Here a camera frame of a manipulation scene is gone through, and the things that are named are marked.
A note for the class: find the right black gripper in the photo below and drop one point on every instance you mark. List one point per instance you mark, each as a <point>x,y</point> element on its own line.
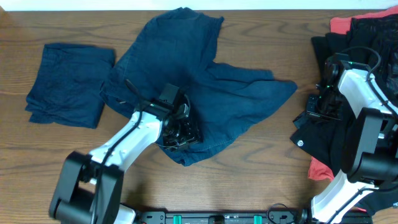
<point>311,108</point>

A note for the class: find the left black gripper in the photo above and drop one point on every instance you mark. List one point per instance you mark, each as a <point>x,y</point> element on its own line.
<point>194,132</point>

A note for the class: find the navy blue shorts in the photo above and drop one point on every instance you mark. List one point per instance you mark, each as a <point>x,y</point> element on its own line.
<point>179,48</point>

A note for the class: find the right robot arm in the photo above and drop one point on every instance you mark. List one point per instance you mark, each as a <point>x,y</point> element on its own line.
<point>369,155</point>

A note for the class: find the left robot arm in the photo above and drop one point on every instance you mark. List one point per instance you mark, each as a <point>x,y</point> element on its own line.
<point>89,186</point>

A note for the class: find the red cloth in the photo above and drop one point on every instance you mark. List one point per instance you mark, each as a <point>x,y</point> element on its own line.
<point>317,170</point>

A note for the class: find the black garment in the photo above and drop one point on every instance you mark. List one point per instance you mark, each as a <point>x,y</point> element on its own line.
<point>324,140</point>

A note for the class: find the folded navy blue garment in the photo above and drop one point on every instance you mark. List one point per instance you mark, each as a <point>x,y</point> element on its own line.
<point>67,88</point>

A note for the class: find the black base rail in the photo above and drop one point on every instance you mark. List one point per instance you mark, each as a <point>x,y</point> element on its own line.
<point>276,214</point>

